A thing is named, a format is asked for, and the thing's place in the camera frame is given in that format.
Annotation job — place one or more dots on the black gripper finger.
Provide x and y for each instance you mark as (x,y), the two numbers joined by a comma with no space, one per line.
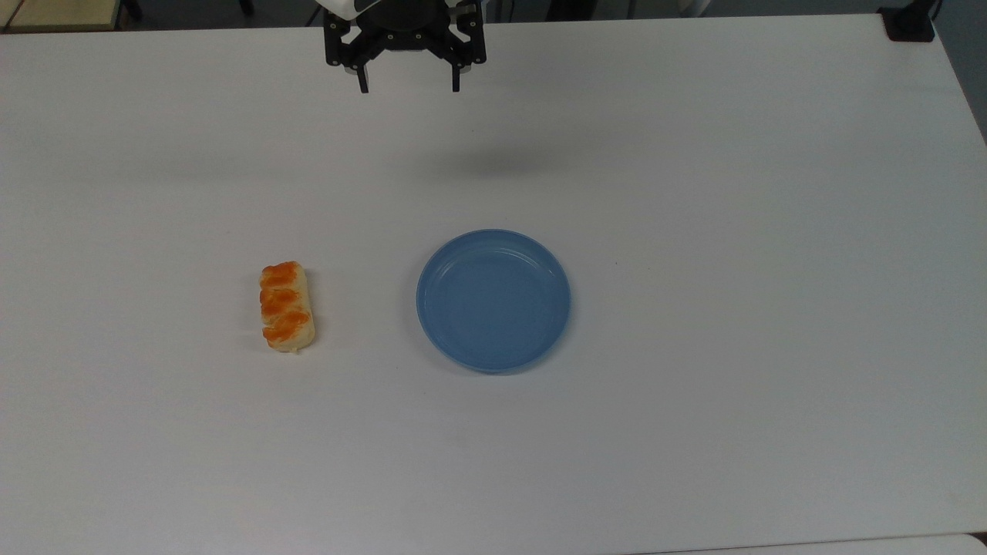
(456,79)
(363,81)

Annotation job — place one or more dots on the black linkage gripper body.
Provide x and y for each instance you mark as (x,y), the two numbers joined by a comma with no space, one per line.
(405,35)

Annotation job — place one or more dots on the braided glazed bread loaf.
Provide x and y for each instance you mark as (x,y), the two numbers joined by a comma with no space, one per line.
(286,306)

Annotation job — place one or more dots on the round blue plastic plate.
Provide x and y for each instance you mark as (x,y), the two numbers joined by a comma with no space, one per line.
(493,301)

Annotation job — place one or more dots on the light wooden desk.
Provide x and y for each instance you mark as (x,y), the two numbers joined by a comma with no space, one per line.
(58,14)

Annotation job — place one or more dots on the black table corner clamp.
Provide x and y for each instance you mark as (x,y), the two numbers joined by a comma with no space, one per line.
(908,25)

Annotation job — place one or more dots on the white neighbouring table edge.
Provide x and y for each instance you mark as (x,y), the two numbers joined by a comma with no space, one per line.
(833,544)

